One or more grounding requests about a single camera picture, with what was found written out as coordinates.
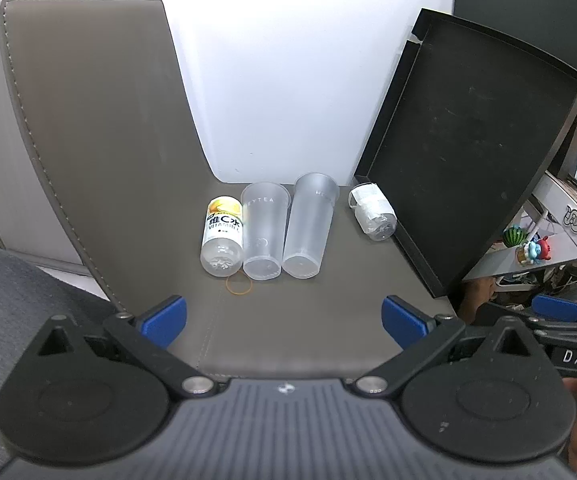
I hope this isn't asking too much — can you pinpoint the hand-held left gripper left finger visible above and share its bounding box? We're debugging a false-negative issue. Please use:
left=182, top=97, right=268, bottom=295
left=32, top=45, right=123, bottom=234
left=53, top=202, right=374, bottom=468
left=21, top=296, right=216, bottom=402

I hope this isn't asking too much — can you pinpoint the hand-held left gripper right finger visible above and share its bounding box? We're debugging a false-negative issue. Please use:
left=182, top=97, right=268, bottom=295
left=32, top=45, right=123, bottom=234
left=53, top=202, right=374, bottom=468
left=353, top=296, right=552, bottom=398

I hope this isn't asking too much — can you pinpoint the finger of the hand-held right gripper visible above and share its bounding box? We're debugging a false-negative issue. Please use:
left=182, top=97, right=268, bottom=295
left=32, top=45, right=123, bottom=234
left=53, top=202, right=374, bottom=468
left=479, top=295, right=577, bottom=345

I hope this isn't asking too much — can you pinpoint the clear plastic cup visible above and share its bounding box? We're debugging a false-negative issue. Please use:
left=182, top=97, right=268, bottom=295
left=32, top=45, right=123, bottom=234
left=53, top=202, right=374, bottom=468
left=241, top=181, right=290, bottom=281
left=281, top=172, right=340, bottom=279

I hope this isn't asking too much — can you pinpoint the blue toy figurine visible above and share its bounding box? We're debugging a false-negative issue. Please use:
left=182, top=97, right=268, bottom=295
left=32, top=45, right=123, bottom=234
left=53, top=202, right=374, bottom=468
left=516, top=240, right=544, bottom=266

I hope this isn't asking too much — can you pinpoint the orange rubber band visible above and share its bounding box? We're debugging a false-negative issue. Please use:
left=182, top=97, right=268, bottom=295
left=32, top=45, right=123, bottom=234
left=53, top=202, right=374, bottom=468
left=225, top=275, right=254, bottom=295

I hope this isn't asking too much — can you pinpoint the watermelon toy ball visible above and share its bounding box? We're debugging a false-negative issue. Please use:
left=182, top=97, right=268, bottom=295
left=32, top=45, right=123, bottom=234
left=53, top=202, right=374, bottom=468
left=503, top=226, right=528, bottom=249

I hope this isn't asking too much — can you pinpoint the white box with screen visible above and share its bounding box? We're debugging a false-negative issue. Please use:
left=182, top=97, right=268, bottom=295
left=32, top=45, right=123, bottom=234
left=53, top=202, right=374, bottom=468
left=529, top=136, right=577, bottom=267

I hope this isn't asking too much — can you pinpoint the clear bottle with yellow label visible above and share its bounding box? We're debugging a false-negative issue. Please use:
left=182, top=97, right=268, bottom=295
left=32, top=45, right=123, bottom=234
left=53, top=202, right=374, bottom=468
left=199, top=196, right=245, bottom=277

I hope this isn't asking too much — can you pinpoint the small clear bottle white label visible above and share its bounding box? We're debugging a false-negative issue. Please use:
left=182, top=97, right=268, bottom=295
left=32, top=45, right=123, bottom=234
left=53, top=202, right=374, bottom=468
left=349, top=181, right=398, bottom=242

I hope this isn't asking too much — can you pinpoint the grey leather mat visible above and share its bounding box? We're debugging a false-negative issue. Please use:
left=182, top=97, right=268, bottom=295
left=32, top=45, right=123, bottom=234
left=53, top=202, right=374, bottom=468
left=0, top=0, right=462, bottom=377

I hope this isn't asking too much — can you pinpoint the black tray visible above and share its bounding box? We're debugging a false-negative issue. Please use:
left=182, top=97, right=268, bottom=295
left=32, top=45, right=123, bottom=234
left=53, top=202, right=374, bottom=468
left=353, top=7, right=577, bottom=300

